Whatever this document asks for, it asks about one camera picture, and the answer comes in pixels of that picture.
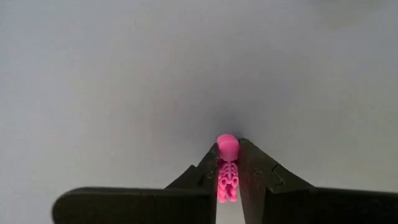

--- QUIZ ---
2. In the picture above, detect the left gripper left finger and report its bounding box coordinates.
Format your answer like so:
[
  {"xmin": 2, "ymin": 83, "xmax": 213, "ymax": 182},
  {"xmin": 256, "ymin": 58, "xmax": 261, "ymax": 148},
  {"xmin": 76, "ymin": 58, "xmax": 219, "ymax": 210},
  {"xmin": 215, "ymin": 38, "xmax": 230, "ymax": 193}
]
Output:
[{"xmin": 52, "ymin": 142, "xmax": 220, "ymax": 224}]

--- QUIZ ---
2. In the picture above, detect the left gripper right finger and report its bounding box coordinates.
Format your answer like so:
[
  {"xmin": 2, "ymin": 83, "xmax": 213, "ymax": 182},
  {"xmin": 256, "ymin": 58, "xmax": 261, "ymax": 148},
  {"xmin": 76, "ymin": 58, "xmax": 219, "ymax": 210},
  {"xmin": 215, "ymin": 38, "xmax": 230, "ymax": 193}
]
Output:
[{"xmin": 238, "ymin": 139, "xmax": 398, "ymax": 224}]

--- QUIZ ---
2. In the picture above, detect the pink skeleton figure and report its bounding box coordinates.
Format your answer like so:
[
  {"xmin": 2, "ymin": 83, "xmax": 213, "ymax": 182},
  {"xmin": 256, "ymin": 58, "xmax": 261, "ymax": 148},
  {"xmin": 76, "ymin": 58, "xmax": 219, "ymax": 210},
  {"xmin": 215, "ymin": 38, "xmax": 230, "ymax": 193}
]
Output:
[{"xmin": 216, "ymin": 133, "xmax": 241, "ymax": 204}]

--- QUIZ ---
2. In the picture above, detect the blue table mat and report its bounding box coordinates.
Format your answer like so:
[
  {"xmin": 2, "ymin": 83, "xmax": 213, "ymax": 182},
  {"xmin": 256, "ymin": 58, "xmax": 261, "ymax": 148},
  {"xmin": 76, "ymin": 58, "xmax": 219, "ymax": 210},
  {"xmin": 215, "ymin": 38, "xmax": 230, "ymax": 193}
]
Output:
[{"xmin": 0, "ymin": 0, "xmax": 398, "ymax": 224}]

